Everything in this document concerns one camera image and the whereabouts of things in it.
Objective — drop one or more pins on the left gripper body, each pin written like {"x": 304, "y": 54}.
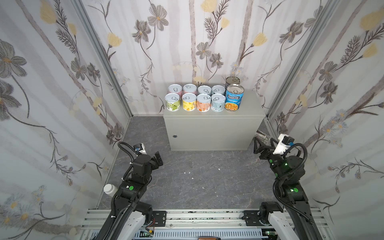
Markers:
{"x": 156, "y": 159}

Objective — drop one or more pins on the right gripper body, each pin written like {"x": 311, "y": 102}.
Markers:
{"x": 263, "y": 148}

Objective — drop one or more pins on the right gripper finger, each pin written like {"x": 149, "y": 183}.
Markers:
{"x": 273, "y": 143}
{"x": 259, "y": 146}

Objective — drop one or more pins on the blue corn label can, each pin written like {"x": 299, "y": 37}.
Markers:
{"x": 234, "y": 95}

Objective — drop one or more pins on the green label can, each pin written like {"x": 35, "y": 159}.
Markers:
{"x": 172, "y": 102}

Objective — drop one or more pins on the teal label can front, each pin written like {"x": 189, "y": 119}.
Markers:
{"x": 218, "y": 102}

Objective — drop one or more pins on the teal label can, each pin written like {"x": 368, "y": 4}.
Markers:
{"x": 218, "y": 89}
{"x": 218, "y": 102}
{"x": 205, "y": 90}

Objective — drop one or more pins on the yellow label can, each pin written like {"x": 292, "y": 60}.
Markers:
{"x": 189, "y": 102}

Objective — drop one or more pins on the black label can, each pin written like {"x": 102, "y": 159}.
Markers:
{"x": 232, "y": 80}

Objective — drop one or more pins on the orange label can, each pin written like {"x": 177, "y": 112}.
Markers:
{"x": 203, "y": 102}

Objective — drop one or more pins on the pink label can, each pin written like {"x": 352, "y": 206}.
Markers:
{"x": 190, "y": 88}
{"x": 176, "y": 89}

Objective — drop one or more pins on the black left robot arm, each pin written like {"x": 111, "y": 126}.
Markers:
{"x": 128, "y": 214}

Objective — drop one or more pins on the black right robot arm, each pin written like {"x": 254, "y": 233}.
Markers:
{"x": 290, "y": 215}

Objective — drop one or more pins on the grey metal cabinet counter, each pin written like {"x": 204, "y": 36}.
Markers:
{"x": 215, "y": 131}

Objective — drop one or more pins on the small tray of items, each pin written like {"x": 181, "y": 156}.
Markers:
{"x": 263, "y": 137}

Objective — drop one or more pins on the white plastic bottle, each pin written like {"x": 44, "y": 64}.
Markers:
{"x": 110, "y": 190}

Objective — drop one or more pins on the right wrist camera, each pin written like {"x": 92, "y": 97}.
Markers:
{"x": 285, "y": 142}

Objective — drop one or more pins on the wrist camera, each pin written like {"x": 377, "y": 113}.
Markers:
{"x": 140, "y": 149}
{"x": 285, "y": 142}

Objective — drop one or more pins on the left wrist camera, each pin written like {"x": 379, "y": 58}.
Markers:
{"x": 140, "y": 149}

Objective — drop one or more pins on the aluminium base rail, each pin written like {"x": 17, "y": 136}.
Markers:
{"x": 194, "y": 224}

